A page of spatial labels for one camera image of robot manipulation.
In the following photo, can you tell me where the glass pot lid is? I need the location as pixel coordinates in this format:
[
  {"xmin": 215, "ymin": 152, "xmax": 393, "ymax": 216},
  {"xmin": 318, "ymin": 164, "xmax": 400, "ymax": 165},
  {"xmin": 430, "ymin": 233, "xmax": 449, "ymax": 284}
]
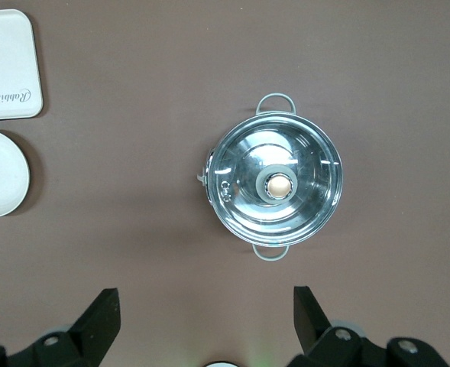
[{"xmin": 205, "ymin": 113, "xmax": 344, "ymax": 245}]

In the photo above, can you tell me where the cream rabbit print tray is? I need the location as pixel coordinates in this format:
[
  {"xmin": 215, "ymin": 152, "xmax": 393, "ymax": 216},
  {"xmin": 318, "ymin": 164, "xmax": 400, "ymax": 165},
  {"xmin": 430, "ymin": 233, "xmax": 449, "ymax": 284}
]
[{"xmin": 0, "ymin": 9, "xmax": 44, "ymax": 122}]

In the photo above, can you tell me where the grey electric cooking pot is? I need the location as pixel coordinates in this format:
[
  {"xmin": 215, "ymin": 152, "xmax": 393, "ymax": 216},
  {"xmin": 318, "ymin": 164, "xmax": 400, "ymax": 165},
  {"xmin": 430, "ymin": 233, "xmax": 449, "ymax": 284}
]
[{"xmin": 196, "ymin": 93, "xmax": 344, "ymax": 263}]

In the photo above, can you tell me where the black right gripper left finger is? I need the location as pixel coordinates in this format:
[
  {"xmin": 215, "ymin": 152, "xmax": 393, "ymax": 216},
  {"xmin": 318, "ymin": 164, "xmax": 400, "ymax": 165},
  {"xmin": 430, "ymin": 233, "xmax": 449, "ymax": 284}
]
[{"xmin": 14, "ymin": 288, "xmax": 122, "ymax": 367}]

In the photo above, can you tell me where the brown table cloth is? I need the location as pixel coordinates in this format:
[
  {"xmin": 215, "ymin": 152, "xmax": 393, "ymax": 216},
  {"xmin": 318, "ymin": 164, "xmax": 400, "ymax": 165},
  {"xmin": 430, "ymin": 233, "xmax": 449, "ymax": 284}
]
[{"xmin": 0, "ymin": 0, "xmax": 450, "ymax": 367}]

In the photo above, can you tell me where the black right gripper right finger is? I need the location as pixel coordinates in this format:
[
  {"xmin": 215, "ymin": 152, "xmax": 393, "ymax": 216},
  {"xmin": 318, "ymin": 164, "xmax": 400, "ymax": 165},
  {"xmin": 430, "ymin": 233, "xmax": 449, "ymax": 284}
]
[{"xmin": 285, "ymin": 285, "xmax": 388, "ymax": 367}]

